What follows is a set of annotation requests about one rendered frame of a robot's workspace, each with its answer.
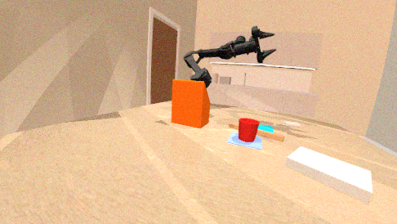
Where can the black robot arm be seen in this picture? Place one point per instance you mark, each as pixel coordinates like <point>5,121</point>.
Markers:
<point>224,52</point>

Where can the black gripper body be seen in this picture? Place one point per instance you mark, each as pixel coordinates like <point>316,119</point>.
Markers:
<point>249,47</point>

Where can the white flat slab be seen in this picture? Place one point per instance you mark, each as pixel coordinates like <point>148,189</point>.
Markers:
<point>352,180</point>

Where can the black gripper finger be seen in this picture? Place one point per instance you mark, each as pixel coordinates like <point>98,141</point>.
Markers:
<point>264,34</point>
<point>266,53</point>

